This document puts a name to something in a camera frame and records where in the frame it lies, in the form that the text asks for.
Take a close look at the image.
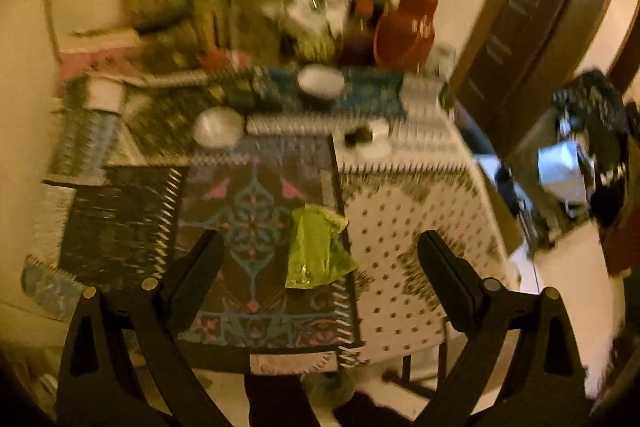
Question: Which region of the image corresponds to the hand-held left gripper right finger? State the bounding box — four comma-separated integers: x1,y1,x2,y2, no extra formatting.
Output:
417,229,587,427

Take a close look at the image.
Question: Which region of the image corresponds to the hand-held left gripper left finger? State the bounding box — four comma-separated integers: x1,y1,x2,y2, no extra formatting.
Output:
56,229,236,427

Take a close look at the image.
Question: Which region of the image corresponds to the green plastic wrapper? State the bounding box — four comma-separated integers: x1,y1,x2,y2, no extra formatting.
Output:
285,204,357,289

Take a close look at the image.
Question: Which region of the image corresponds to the table with patchwork cloth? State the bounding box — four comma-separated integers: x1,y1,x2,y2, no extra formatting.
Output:
20,62,516,375

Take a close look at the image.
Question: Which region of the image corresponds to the person's left leg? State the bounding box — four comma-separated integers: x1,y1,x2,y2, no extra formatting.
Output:
242,374,321,427

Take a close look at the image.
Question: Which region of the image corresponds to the white plastic bag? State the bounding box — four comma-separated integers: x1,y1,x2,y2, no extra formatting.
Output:
537,142,588,205

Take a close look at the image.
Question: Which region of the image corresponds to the pile of dark clothes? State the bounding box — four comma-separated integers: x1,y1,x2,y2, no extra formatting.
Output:
550,69,640,228

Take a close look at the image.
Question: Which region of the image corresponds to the white bowl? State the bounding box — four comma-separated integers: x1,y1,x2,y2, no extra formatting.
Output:
296,63,346,100

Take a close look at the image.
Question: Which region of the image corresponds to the pink folded cloth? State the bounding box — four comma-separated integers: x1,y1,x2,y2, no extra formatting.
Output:
57,32,146,80

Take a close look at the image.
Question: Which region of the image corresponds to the red thermos jug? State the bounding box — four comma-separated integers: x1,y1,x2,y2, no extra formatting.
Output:
372,0,441,70

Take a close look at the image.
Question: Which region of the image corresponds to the large glass jar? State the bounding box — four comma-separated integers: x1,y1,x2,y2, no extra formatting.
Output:
235,0,286,62

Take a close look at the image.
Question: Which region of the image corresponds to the brown sauce bottle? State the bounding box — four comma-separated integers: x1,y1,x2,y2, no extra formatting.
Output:
342,0,377,65

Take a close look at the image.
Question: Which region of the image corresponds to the green glass bottle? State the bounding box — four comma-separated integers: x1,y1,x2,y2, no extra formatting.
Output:
192,0,231,52

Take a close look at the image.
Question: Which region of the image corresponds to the dark brown panel door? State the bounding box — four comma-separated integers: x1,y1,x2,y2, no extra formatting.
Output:
452,0,621,152

